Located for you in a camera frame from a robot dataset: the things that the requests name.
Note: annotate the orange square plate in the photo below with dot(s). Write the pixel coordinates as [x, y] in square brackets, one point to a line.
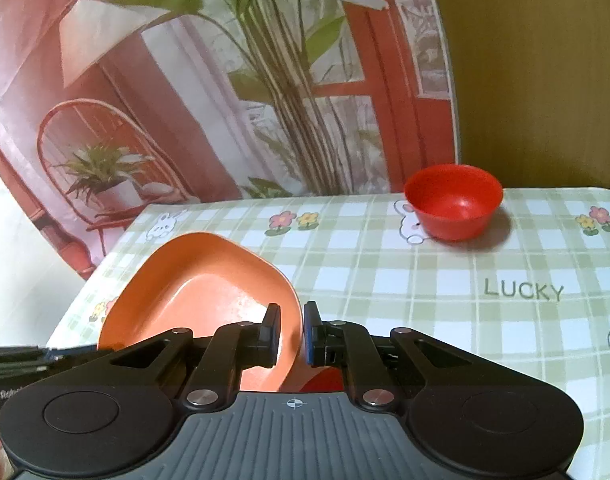
[202, 281]

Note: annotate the printed room backdrop cloth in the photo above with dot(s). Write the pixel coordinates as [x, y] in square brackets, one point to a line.
[108, 106]

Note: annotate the green plaid tablecloth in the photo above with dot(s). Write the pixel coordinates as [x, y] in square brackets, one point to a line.
[533, 292]

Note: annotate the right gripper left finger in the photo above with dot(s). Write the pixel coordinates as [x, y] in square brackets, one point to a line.
[233, 348]

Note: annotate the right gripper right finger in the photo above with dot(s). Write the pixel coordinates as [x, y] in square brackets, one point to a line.
[348, 347]

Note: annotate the red bowl far corner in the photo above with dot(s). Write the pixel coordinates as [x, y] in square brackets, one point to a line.
[454, 202]

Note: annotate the red bowl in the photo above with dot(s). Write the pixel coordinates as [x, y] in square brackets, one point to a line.
[327, 379]

